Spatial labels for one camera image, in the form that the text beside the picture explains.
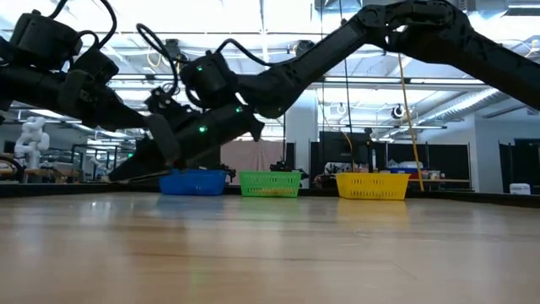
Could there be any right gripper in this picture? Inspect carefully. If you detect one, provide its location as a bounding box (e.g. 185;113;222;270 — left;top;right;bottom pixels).
108;111;265;184

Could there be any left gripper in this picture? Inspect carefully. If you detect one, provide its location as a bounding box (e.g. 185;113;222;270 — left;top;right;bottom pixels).
0;67;149;137

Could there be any blue plastic basket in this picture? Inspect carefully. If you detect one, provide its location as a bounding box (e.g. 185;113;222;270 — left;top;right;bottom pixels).
159;168;229;197

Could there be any pink curtain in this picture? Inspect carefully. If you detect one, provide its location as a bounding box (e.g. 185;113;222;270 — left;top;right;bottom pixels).
220;138;288;173

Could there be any green plastic basket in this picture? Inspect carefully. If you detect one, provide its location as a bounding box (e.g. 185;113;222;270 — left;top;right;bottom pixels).
239;170;303;198

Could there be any large black screen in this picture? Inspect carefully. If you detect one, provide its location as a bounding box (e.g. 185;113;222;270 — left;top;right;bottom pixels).
318;130;375;172

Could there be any yellow plastic basket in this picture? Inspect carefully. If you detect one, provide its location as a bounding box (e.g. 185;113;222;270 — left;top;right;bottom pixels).
336;171;411;201

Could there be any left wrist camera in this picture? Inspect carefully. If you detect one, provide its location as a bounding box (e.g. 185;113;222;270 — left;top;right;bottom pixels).
66;44;121;88

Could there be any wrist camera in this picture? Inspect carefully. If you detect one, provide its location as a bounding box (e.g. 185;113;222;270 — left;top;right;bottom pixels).
66;44;121;88
144;85;189;122

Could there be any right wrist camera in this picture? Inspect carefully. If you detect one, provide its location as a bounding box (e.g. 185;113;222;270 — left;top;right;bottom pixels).
144;85;189;122

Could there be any black ceiling cable reel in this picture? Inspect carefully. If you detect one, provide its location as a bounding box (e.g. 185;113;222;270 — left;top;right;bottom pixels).
163;37;186;64

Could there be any yellow hanging cable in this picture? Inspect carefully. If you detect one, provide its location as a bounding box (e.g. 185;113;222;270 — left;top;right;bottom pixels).
397;53;425;192

